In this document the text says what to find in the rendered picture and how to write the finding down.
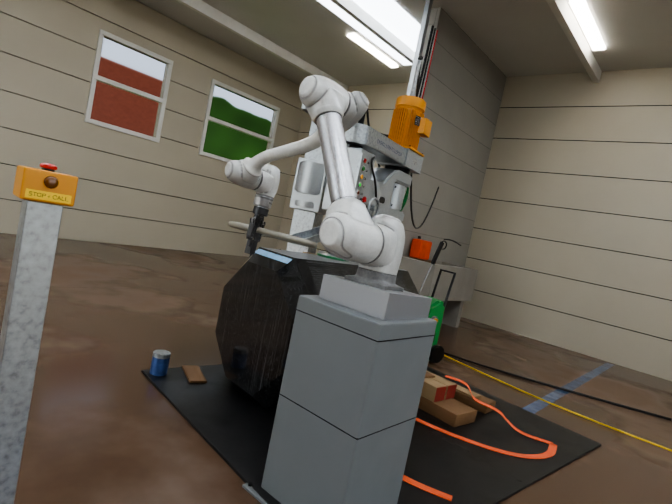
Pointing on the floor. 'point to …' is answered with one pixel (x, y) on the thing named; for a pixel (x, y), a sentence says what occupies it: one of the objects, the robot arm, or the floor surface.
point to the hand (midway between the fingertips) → (251, 247)
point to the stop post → (27, 309)
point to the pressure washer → (438, 319)
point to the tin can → (160, 362)
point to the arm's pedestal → (345, 406)
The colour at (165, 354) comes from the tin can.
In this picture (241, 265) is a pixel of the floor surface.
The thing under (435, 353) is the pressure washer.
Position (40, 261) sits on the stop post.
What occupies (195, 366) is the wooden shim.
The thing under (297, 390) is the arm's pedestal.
